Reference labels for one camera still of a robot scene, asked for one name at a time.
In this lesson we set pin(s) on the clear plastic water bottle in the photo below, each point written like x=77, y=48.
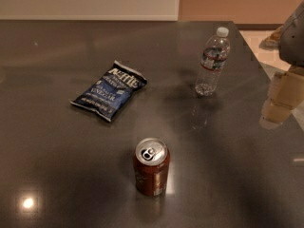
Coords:
x=212, y=62

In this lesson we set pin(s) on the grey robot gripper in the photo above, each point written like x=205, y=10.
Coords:
x=294, y=37

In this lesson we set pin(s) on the blue kettle chip bag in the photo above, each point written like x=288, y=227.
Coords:
x=112, y=91

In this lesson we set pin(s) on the red soda can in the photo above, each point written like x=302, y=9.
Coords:
x=151, y=165

